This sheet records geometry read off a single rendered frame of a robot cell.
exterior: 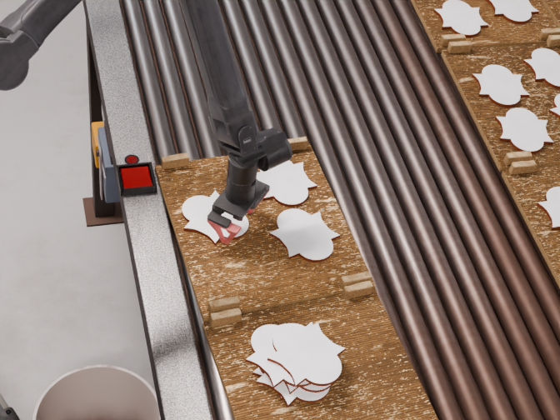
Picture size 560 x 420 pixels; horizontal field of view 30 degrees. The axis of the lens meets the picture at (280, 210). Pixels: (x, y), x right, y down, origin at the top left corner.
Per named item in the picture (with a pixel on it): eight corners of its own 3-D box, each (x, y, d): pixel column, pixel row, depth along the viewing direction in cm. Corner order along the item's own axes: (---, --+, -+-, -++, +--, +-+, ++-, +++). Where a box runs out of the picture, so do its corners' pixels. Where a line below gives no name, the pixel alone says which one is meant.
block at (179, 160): (162, 170, 221) (162, 161, 219) (160, 164, 222) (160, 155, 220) (189, 167, 222) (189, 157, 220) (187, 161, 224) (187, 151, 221)
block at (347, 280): (341, 291, 204) (343, 282, 202) (338, 283, 205) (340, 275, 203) (370, 286, 206) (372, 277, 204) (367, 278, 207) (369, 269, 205)
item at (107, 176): (100, 215, 245) (98, 160, 232) (93, 172, 254) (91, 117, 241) (148, 210, 248) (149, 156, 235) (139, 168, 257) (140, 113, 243)
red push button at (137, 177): (123, 192, 218) (123, 188, 217) (120, 172, 222) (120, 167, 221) (152, 190, 220) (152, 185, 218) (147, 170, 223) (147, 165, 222)
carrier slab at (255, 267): (202, 322, 197) (203, 317, 196) (154, 170, 223) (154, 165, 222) (374, 290, 207) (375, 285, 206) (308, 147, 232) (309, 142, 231)
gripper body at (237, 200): (265, 191, 208) (268, 165, 203) (241, 223, 202) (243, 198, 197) (237, 177, 210) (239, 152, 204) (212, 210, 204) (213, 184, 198)
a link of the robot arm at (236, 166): (222, 149, 196) (240, 168, 193) (252, 136, 199) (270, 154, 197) (221, 175, 201) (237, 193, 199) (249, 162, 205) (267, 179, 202)
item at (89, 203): (87, 227, 331) (76, 7, 268) (82, 199, 338) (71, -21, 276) (124, 222, 333) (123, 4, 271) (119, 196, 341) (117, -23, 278)
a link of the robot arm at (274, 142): (212, 120, 197) (237, 130, 191) (261, 98, 203) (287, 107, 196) (224, 176, 203) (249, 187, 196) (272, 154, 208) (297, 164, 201)
